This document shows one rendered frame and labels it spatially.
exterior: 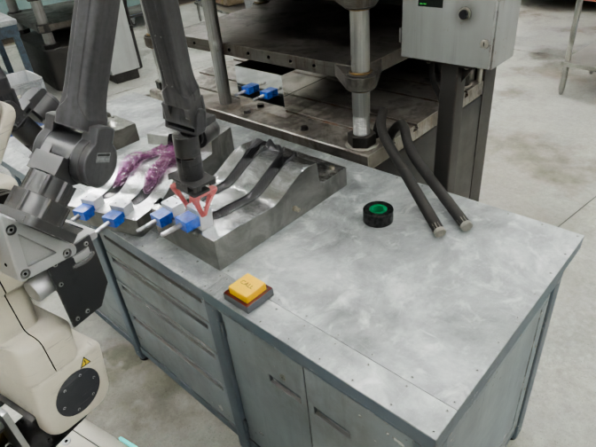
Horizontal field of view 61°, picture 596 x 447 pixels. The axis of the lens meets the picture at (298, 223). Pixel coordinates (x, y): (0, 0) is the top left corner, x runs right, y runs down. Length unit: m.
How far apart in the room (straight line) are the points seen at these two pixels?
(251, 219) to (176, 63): 0.44
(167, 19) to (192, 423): 1.42
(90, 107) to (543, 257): 1.00
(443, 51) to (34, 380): 1.35
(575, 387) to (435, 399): 1.21
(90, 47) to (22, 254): 0.32
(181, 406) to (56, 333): 1.01
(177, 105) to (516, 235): 0.86
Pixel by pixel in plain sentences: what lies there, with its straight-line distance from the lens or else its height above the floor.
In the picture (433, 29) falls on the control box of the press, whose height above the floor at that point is 1.17.
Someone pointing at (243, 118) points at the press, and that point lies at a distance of 2.13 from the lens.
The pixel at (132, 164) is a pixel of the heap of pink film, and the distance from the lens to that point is 1.62.
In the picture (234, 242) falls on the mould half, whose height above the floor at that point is 0.85.
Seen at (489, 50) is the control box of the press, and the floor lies 1.13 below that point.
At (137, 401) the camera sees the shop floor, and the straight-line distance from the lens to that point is 2.12.
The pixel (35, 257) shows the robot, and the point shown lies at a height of 1.14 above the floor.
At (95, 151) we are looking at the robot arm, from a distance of 0.85.
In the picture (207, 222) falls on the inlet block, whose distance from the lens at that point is 1.25.
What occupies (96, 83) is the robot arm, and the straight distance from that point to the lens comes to 0.86.
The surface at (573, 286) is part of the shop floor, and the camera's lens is 2.54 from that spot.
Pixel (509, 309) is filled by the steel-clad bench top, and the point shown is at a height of 0.80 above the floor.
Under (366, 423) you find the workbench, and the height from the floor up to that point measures 0.60.
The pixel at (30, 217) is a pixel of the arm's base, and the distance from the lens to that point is 0.80.
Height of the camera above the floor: 1.57
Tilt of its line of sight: 34 degrees down
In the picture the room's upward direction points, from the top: 6 degrees counter-clockwise
